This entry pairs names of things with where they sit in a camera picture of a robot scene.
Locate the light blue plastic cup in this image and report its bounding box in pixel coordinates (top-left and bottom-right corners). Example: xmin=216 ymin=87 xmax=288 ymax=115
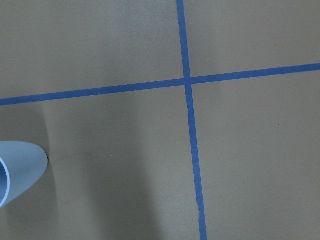
xmin=0 ymin=141 xmax=48 ymax=208

